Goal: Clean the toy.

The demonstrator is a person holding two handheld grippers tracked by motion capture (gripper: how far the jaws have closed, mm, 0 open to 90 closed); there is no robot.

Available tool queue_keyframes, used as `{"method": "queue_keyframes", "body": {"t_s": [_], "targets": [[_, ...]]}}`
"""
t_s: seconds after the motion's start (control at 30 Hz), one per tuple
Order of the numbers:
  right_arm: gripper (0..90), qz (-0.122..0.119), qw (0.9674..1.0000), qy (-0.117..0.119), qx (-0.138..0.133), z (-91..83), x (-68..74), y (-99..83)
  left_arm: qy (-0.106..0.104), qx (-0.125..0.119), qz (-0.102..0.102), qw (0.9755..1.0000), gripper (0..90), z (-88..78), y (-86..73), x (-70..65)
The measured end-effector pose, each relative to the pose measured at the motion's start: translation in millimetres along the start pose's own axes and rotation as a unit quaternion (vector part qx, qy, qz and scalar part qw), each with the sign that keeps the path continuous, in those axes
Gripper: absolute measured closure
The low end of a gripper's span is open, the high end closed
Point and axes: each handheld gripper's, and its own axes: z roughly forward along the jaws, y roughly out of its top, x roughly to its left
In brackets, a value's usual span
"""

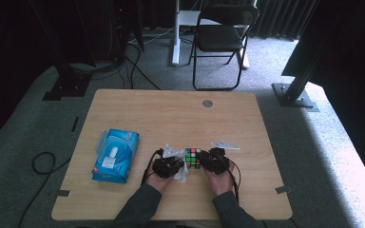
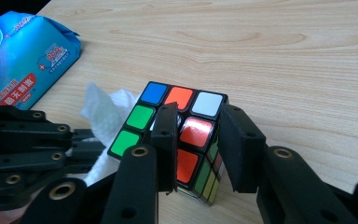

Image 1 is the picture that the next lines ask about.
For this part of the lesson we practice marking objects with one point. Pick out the black metal stand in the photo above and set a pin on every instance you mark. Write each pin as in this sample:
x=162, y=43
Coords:
x=293, y=96
x=66, y=87

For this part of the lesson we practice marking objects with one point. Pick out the dark curtain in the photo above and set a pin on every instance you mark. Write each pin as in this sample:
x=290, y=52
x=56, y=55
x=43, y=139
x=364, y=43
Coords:
x=278, y=19

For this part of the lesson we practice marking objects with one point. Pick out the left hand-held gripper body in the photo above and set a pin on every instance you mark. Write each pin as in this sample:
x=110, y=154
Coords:
x=164, y=167

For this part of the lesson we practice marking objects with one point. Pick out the black computer tower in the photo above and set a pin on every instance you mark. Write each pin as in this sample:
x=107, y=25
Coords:
x=120, y=31

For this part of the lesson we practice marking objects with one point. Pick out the colourful puzzle cube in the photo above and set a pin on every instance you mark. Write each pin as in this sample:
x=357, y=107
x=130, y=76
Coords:
x=192, y=158

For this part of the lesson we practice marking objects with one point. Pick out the grey tape piece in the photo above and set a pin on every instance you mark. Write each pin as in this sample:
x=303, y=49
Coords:
x=62, y=193
x=283, y=189

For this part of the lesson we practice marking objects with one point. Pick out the grey round table grommet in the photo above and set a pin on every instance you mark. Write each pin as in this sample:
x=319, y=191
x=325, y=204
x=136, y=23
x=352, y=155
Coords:
x=207, y=103

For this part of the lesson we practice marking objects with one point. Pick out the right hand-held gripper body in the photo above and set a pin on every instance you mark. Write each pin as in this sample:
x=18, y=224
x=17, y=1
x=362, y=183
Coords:
x=218, y=161

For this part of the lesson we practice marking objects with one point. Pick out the white wet wipe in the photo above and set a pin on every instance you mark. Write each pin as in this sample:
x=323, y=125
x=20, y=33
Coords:
x=182, y=175
x=114, y=152

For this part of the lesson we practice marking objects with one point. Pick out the person's left hand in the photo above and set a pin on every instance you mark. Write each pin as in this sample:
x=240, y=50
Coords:
x=157, y=183

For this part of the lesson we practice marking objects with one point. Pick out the person's right hand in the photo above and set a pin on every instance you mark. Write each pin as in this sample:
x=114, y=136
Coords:
x=221, y=183

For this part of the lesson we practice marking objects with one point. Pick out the blue wet wipes pack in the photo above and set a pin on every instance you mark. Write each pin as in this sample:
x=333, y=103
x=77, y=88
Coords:
x=123, y=164

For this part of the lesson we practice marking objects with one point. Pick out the black folding chair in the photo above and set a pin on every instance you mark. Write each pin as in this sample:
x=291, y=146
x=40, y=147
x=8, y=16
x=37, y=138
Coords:
x=217, y=38

